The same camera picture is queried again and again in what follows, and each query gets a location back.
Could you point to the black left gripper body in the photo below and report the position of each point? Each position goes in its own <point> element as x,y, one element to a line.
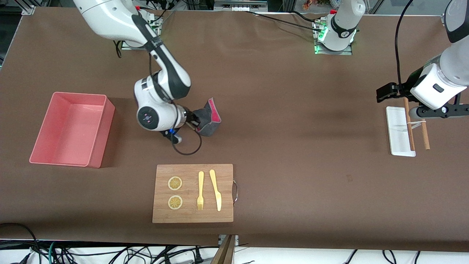
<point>400,90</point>

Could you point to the grey and red cloth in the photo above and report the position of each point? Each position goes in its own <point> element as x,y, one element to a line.
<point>209,117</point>

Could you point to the white rubber band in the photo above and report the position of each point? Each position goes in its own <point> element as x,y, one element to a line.
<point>417,123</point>

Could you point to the white rectangular tray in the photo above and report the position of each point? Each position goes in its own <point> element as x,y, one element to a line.
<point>397,132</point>

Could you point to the yellow plastic fork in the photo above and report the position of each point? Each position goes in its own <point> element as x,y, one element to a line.
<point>200,183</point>

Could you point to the lemon slice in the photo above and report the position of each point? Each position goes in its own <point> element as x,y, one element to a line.
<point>175,183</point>
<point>175,202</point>

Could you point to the yellow plastic knife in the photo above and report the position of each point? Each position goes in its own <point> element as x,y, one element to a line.
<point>216,190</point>

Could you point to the wooden cutting board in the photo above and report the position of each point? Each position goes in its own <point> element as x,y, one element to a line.
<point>190,216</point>

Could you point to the pink plastic bin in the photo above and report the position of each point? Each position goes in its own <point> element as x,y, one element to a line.
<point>66,128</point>

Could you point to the grey power strip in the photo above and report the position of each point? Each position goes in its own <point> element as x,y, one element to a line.
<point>238,5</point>

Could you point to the metal table edge bracket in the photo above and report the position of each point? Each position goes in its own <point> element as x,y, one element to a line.
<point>221,240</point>

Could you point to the aluminium frame corner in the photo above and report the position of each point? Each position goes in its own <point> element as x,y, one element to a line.
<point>28,10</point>

